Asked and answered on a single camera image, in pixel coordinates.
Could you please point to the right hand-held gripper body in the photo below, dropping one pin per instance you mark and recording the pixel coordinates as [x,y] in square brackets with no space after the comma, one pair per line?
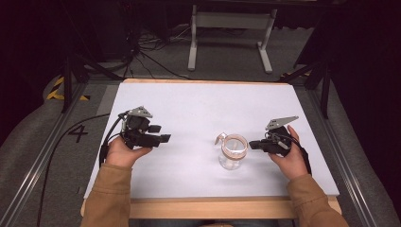
[278,136]

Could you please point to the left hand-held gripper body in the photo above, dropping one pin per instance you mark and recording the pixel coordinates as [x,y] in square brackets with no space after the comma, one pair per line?
[138,126]

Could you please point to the clear glass jar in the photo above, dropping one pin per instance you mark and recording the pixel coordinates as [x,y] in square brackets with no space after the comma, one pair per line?
[232,150]

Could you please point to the person's right hand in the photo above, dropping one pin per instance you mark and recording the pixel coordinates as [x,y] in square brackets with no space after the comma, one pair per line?
[291,157]

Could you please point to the person's left hand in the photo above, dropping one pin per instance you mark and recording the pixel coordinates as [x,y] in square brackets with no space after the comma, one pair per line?
[123,152]

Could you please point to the black tripod stand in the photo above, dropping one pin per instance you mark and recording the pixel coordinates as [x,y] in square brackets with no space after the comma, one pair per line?
[315,78]
[77,72]

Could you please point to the yellow black hazard tape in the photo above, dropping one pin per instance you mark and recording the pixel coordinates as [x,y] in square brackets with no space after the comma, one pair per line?
[61,91]

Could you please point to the white metal stand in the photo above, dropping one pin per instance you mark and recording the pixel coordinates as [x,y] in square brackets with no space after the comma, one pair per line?
[231,34]

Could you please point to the aluminium floor rail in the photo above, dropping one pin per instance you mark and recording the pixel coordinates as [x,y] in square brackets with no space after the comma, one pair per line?
[38,164]
[342,164]

